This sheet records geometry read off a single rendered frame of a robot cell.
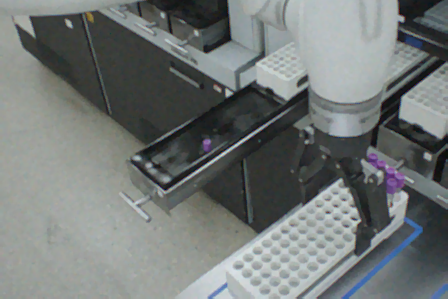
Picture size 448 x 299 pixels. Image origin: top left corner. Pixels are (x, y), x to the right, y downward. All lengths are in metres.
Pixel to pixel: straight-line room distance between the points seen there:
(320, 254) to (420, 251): 0.20
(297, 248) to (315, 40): 0.34
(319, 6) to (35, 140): 2.11
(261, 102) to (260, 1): 0.55
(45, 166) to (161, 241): 0.68
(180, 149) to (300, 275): 0.44
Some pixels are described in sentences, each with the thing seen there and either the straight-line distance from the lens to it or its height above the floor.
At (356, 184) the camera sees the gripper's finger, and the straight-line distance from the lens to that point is 0.77.
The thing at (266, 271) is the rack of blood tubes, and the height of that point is 0.90.
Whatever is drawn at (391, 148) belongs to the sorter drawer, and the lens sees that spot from 1.20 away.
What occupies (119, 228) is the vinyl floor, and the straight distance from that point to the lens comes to 2.11.
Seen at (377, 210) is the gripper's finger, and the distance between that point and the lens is 0.77.
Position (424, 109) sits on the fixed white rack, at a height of 0.86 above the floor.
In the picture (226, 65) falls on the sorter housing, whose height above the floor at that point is 0.73.
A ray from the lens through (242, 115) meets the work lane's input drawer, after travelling 1.21.
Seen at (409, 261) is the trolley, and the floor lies 0.82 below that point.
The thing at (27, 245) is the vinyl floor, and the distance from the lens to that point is 2.18.
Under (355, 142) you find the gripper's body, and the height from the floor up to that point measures 1.09.
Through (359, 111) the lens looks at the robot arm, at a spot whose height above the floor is 1.14.
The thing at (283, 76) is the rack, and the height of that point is 0.86.
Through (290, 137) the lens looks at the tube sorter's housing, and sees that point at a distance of 1.42.
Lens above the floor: 1.56
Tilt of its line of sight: 41 degrees down
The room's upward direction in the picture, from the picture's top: 6 degrees counter-clockwise
